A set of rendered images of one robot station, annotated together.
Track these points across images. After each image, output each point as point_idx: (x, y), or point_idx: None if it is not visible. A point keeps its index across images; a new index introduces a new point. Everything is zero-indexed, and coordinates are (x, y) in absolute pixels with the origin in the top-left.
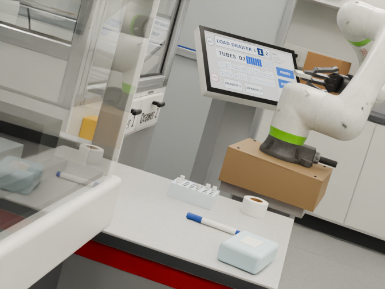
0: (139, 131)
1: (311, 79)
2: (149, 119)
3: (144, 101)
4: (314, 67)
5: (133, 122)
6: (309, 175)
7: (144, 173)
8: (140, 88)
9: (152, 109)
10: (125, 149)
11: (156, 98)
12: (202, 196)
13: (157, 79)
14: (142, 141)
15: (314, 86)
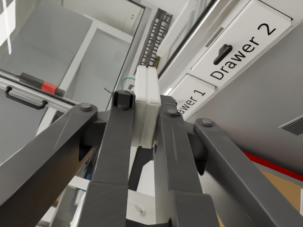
0: (257, 60)
1: (153, 151)
2: (246, 54)
3: (195, 71)
4: (75, 107)
5: (202, 91)
6: None
7: None
8: (176, 70)
9: (235, 48)
10: (240, 92)
11: (229, 35)
12: None
13: (208, 18)
14: (299, 48)
15: (204, 186)
